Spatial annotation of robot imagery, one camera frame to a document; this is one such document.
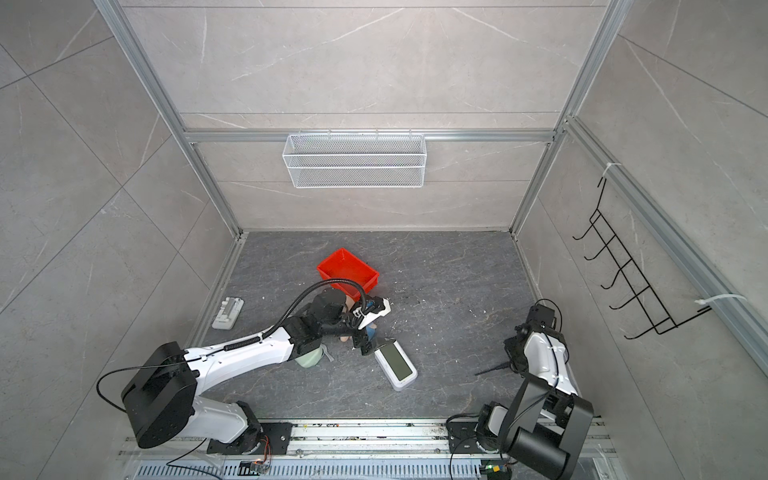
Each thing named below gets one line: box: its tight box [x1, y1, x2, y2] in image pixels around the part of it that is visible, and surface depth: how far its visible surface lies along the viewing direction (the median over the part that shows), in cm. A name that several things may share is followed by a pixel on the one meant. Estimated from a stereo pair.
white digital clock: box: [374, 340, 418, 391], surface depth 83 cm
